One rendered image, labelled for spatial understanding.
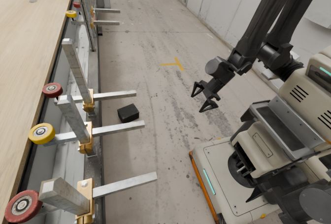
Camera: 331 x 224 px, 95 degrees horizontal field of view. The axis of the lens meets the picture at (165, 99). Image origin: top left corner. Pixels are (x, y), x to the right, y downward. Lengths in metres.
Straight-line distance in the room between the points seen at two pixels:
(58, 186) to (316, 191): 0.51
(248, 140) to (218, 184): 0.53
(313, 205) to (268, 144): 0.50
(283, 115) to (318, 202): 0.42
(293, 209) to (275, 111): 0.41
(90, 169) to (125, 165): 0.75
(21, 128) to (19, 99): 0.17
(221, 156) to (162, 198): 0.61
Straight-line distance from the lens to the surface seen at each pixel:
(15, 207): 0.69
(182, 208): 1.54
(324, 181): 0.52
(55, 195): 0.43
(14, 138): 0.82
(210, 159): 1.42
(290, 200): 0.53
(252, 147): 0.96
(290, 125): 0.79
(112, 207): 1.52
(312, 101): 0.75
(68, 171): 0.98
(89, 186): 0.70
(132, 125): 0.77
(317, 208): 0.45
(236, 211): 1.39
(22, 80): 1.05
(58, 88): 0.92
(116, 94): 0.94
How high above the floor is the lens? 1.49
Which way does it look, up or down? 47 degrees down
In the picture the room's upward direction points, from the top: 12 degrees clockwise
